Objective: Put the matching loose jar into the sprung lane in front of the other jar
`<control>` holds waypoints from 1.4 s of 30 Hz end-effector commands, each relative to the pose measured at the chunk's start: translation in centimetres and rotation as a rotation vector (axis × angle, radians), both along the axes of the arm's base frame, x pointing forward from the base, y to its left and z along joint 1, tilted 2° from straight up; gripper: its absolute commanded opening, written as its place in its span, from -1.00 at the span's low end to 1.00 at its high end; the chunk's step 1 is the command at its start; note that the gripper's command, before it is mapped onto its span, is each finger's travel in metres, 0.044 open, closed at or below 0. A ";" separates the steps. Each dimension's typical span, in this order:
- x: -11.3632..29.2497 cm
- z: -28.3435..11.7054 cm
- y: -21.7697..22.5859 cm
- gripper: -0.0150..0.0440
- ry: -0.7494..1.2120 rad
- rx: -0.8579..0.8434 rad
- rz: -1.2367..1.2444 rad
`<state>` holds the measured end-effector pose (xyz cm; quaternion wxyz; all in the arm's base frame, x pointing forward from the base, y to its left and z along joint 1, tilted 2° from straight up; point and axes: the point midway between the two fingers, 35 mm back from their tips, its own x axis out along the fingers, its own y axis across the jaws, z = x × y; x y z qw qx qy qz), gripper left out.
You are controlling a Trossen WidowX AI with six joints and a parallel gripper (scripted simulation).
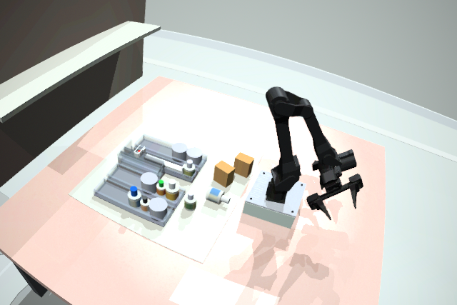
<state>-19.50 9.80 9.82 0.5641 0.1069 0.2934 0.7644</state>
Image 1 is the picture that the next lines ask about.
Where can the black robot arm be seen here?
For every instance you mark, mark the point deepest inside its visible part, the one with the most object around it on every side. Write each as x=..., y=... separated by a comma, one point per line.
x=283, y=105

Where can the orange-brown block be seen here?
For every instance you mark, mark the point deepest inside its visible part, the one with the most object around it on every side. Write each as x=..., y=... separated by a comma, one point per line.
x=223, y=174
x=243, y=164

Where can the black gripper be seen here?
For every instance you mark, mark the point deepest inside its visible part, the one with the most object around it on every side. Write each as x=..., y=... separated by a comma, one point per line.
x=315, y=201

